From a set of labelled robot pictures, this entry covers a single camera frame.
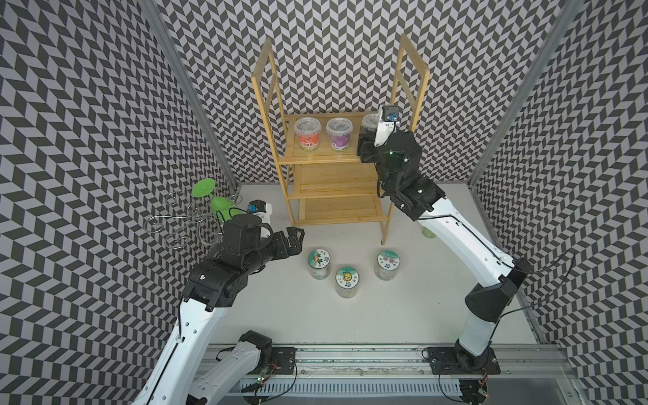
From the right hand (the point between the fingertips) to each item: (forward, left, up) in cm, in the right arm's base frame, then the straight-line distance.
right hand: (374, 131), depth 66 cm
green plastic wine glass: (-5, +48, -24) cm, 54 cm away
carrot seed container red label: (-18, +17, -38) cm, 46 cm away
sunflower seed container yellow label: (-25, +7, -39) cm, 47 cm away
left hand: (-22, +23, -18) cm, 36 cm away
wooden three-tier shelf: (-4, +14, -17) cm, 22 cm away
